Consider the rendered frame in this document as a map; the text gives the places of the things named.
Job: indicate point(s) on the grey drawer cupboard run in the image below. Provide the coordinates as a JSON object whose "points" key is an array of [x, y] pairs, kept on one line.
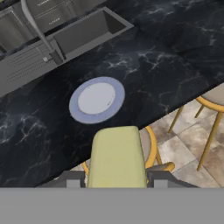
{"points": [[43, 11]]}

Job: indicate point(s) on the grey curved sink tap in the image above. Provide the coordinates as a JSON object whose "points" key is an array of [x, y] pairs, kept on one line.
{"points": [[38, 29]]}

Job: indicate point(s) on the pale yellow butter block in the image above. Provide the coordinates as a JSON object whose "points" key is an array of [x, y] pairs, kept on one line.
{"points": [[116, 157]]}

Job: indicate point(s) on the blue rimmed white plate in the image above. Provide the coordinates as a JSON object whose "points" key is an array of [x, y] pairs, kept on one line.
{"points": [[96, 99]]}

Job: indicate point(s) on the grey sink basin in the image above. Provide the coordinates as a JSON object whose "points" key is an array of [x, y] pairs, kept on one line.
{"points": [[58, 46]]}

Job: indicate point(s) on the yellow legged round stool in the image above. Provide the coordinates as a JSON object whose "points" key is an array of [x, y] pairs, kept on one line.
{"points": [[151, 148], [211, 110]]}

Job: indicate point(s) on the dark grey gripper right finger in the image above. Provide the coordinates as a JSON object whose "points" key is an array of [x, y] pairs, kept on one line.
{"points": [[159, 178]]}

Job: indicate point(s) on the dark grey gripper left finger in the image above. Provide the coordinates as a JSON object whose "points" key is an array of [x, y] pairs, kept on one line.
{"points": [[73, 178]]}

